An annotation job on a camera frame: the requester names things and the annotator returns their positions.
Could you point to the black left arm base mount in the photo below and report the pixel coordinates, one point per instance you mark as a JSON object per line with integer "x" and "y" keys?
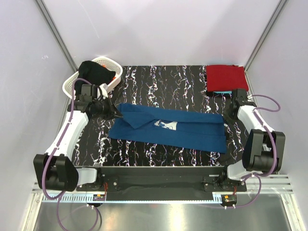
{"x": 103, "y": 182}

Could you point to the blue printed t shirt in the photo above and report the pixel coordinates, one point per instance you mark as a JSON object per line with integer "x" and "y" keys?
{"x": 184, "y": 129}

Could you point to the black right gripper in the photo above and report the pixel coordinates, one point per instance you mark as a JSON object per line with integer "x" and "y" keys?
{"x": 227, "y": 119}

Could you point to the red folded t shirt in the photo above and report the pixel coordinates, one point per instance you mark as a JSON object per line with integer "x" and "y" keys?
{"x": 225, "y": 78}

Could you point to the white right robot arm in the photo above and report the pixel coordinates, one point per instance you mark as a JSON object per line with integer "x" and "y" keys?
{"x": 263, "y": 151}

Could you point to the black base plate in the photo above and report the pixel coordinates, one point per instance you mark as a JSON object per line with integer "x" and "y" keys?
{"x": 155, "y": 195}

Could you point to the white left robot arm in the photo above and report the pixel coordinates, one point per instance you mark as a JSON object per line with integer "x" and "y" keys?
{"x": 54, "y": 169}

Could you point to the aluminium frame rail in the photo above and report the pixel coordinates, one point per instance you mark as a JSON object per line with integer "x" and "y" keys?
{"x": 273, "y": 183}

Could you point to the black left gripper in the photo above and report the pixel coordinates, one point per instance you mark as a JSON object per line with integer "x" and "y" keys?
{"x": 112, "y": 111}

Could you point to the black t shirt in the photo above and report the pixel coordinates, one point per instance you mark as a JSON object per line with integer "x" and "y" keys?
{"x": 92, "y": 72}

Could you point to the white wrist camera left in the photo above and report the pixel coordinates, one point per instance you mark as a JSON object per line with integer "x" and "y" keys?
{"x": 102, "y": 91}

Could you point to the white plastic laundry basket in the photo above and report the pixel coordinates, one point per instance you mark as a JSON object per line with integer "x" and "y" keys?
{"x": 68, "y": 85}

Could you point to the teal folded t shirt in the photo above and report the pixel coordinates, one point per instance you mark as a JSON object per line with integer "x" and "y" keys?
{"x": 222, "y": 92}

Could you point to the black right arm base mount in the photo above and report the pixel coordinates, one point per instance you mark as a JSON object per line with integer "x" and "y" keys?
{"x": 221, "y": 183}

